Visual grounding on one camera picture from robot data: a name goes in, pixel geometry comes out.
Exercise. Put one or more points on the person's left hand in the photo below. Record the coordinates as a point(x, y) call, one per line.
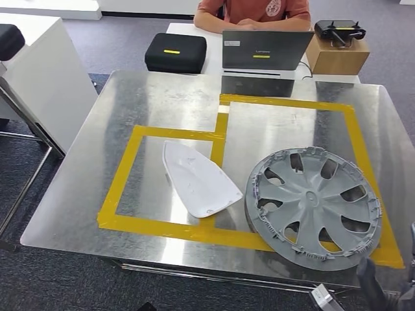
point(254, 23)

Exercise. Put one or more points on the person's right hand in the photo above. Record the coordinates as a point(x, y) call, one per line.
point(240, 25)

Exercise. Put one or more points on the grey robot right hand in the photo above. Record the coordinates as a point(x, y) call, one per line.
point(379, 296)

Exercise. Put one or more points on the grey plastic wheel hubcap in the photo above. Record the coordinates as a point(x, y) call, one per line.
point(311, 201)

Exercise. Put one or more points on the person's right forearm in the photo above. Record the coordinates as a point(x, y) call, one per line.
point(211, 23)

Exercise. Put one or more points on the person's left forearm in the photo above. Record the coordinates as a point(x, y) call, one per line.
point(288, 23)

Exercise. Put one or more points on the white plastic cover part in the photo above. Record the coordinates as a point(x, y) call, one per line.
point(197, 180)

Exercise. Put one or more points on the yellow workbench tape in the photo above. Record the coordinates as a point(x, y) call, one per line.
point(162, 229)

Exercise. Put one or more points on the black robot body part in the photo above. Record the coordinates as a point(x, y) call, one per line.
point(147, 307)

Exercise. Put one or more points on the person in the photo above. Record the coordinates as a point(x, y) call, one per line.
point(252, 8)

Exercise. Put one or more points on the dark grey laptop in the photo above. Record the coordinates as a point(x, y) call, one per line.
point(265, 49)

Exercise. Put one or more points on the white desk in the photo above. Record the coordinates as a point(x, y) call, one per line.
point(214, 47)

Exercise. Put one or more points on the black case with yellow label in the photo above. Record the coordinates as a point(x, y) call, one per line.
point(10, 41)
point(174, 56)

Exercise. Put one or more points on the black remote controller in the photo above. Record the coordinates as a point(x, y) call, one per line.
point(340, 30)

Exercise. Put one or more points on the brown cardboard box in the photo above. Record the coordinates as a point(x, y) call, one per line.
point(337, 60)

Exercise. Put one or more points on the white cabinet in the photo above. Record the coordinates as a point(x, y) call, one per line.
point(48, 77)

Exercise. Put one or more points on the steel top table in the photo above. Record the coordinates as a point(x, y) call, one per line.
point(29, 129)

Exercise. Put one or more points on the steel workbench frame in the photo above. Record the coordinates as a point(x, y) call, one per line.
point(211, 274)

